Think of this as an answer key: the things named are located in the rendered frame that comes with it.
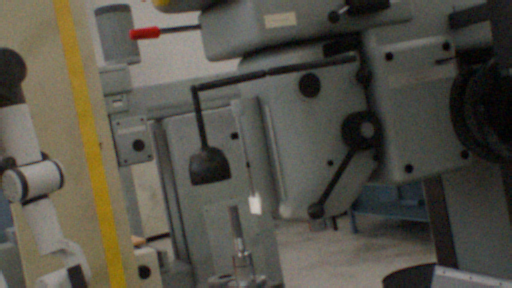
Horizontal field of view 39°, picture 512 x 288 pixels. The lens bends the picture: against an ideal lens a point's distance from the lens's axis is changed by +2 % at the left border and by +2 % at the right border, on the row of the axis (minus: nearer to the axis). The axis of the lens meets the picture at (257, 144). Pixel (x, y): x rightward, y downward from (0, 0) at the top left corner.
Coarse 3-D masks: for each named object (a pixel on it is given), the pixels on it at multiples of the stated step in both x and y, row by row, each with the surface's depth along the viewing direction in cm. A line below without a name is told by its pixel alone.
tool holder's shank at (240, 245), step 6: (228, 210) 166; (234, 210) 166; (234, 216) 166; (234, 222) 166; (240, 222) 167; (234, 228) 166; (240, 228) 166; (234, 234) 166; (240, 234) 166; (234, 240) 166; (240, 240) 166; (234, 246) 166; (240, 246) 166; (246, 246) 167; (240, 252) 166
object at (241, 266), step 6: (246, 258) 165; (234, 264) 166; (240, 264) 165; (246, 264) 165; (252, 264) 167; (240, 270) 165; (246, 270) 165; (252, 270) 166; (240, 276) 166; (246, 276) 165; (252, 276) 166; (240, 282) 166; (246, 282) 165
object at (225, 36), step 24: (240, 0) 120; (264, 0) 119; (288, 0) 121; (312, 0) 123; (336, 0) 125; (408, 0) 131; (216, 24) 131; (240, 24) 122; (264, 24) 118; (288, 24) 120; (312, 24) 122; (336, 24) 125; (360, 24) 127; (384, 24) 130; (216, 48) 133; (240, 48) 125; (264, 48) 128
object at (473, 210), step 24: (504, 72) 138; (504, 120) 140; (480, 168) 149; (504, 168) 142; (432, 192) 163; (456, 192) 157; (480, 192) 150; (504, 192) 144; (432, 216) 164; (456, 216) 158; (480, 216) 152; (504, 216) 146; (456, 240) 160; (480, 240) 153; (504, 240) 147; (456, 264) 161; (480, 264) 154; (504, 264) 148
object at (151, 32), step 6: (198, 24) 137; (132, 30) 131; (138, 30) 131; (144, 30) 131; (150, 30) 132; (156, 30) 132; (162, 30) 133; (168, 30) 134; (174, 30) 134; (180, 30) 135; (186, 30) 135; (192, 30) 136; (132, 36) 131; (138, 36) 131; (144, 36) 131; (150, 36) 132; (156, 36) 132
